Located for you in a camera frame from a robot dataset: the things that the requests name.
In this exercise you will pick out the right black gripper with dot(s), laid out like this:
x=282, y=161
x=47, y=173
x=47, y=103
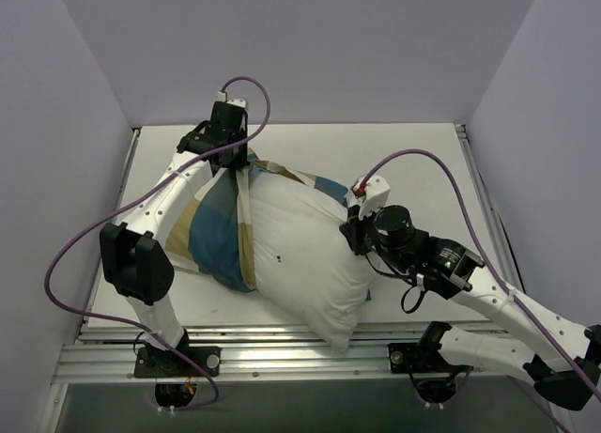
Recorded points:
x=353, y=236

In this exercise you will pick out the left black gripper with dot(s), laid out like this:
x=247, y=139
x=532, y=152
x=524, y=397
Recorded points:
x=230, y=156

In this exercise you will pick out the white pillow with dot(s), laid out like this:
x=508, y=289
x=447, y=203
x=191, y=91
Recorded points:
x=302, y=261

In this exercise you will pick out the blue beige checked pillowcase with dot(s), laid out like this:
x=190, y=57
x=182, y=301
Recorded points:
x=275, y=230

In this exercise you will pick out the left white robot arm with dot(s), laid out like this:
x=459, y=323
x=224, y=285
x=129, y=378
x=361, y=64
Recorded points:
x=155, y=236

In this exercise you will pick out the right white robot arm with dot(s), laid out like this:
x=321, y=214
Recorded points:
x=559, y=358

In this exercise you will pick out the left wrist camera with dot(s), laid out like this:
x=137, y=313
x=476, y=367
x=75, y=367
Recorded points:
x=222, y=96

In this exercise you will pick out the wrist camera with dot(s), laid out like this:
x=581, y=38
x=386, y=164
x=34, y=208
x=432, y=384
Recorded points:
x=222, y=96
x=366, y=199

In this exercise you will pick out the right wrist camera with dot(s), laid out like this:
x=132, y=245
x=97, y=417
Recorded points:
x=366, y=199

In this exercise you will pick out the left side aluminium rail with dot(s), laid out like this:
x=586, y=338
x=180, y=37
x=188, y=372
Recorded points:
x=127, y=166

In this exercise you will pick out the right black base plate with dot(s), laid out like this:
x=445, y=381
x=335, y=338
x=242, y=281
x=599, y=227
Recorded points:
x=409, y=358

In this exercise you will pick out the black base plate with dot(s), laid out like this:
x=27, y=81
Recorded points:
x=152, y=363
x=409, y=358

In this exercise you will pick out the aluminium mounting rail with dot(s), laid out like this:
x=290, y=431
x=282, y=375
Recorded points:
x=105, y=355

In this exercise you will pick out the right side aluminium rail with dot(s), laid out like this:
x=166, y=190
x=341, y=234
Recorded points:
x=503, y=252

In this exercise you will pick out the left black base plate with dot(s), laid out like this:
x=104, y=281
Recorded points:
x=152, y=363

